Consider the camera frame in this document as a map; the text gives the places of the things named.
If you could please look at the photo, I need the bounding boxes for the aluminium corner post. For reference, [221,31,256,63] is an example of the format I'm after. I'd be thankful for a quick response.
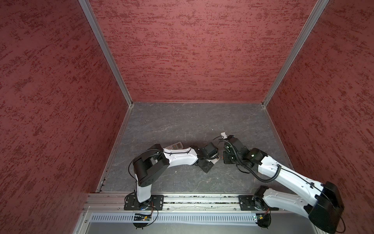
[262,0,329,108]
[79,0,133,108]

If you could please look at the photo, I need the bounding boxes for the left aluminium corner post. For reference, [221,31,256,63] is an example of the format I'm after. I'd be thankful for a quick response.
[79,0,133,108]

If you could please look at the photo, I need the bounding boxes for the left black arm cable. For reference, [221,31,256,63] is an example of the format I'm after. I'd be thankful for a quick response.
[128,149,164,182]

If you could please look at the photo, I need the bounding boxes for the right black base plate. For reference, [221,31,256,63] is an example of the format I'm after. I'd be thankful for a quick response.
[238,195,279,212]

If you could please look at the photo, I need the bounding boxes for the white AC remote control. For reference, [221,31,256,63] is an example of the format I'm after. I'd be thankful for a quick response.
[211,157,220,164]

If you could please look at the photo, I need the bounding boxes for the right aluminium corner post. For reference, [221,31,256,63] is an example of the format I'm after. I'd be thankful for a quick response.
[262,0,329,108]

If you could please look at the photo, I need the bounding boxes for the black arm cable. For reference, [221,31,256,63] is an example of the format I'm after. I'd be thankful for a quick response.
[213,135,282,184]
[128,149,164,182]

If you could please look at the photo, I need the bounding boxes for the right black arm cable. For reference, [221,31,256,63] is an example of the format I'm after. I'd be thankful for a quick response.
[213,135,282,184]

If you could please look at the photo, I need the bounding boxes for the white slotted cable duct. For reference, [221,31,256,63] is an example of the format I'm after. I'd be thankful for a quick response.
[89,213,257,226]

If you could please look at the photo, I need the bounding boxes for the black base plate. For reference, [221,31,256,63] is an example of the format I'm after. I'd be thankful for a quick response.
[124,193,165,211]
[238,195,279,212]

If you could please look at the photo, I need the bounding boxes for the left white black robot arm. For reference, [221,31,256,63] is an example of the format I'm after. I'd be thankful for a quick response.
[130,143,219,210]

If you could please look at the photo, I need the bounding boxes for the grey remote control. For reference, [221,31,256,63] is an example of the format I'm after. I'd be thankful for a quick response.
[167,142,184,150]

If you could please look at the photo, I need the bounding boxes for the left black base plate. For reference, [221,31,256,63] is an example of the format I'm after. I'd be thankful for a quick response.
[124,193,165,211]

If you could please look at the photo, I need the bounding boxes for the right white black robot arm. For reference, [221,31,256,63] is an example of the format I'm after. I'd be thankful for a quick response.
[220,133,344,234]

